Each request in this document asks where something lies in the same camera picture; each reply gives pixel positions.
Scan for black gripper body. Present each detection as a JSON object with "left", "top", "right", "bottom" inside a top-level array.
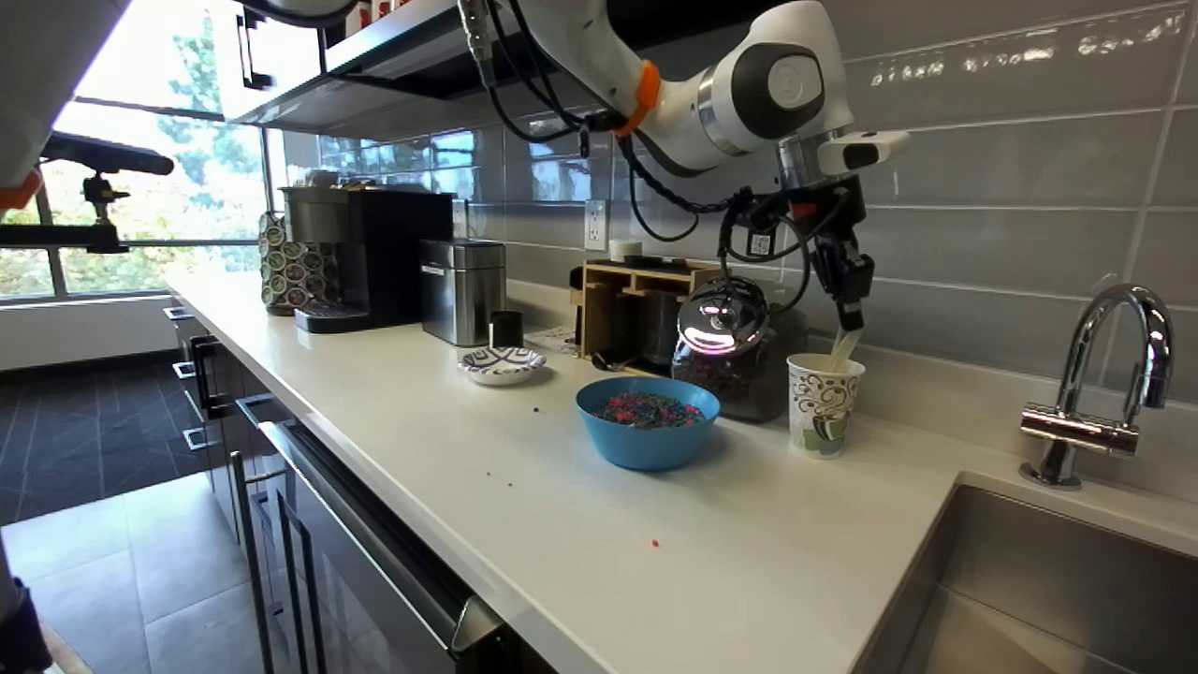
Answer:
[{"left": 784, "top": 177, "right": 871, "bottom": 272}]

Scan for white plastic knife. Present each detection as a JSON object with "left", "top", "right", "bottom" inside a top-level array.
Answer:
[{"left": 825, "top": 324, "right": 870, "bottom": 373}]

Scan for patterned paper cup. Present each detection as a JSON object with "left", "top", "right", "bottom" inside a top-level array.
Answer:
[{"left": 785, "top": 350, "right": 871, "bottom": 455}]

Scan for glass jar of coffee beans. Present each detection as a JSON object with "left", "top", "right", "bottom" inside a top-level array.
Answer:
[{"left": 670, "top": 276, "right": 800, "bottom": 427}]

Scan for wooden shelf organizer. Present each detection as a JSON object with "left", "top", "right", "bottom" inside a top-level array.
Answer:
[{"left": 574, "top": 259, "right": 730, "bottom": 373}]

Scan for blue plastic bowl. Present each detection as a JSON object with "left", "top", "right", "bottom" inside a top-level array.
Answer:
[{"left": 574, "top": 373, "right": 727, "bottom": 474}]

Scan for chrome faucet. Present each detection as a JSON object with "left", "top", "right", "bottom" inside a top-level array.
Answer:
[{"left": 1018, "top": 279, "right": 1175, "bottom": 492}]

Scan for blue patterned paper plate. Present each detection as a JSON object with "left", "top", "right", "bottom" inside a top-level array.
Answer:
[{"left": 454, "top": 343, "right": 549, "bottom": 388}]

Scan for stainless steel sink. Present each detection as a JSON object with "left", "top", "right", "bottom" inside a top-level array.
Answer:
[{"left": 856, "top": 478, "right": 1198, "bottom": 674}]

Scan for stainless steel bread box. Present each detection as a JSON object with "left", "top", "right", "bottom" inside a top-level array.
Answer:
[{"left": 414, "top": 236, "right": 514, "bottom": 350}]

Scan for black coffee machine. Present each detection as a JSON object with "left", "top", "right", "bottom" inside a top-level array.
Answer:
[{"left": 276, "top": 184, "right": 460, "bottom": 337}]

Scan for under-counter dishwasher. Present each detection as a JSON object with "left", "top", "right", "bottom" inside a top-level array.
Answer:
[{"left": 227, "top": 393, "right": 508, "bottom": 674}]

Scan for stack of patterned cups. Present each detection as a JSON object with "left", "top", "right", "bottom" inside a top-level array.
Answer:
[{"left": 253, "top": 207, "right": 302, "bottom": 317}]

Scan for dark base cabinet drawers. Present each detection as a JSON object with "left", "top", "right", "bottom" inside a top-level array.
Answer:
[{"left": 161, "top": 297, "right": 259, "bottom": 555}]

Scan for upper wall cabinet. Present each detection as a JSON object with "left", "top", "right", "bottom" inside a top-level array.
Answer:
[{"left": 203, "top": 0, "right": 553, "bottom": 143}]

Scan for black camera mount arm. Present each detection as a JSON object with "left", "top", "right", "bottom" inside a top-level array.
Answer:
[{"left": 0, "top": 123, "right": 180, "bottom": 259}]

